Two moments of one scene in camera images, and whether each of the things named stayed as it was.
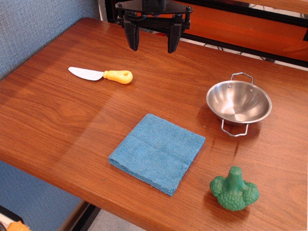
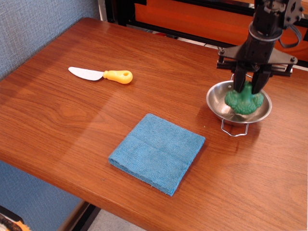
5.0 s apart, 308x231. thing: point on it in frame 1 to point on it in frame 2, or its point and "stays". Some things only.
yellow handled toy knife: [119, 76] stays
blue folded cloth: [157, 153] stays
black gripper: [155, 15] to [256, 52]
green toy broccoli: [233, 192] to [244, 102]
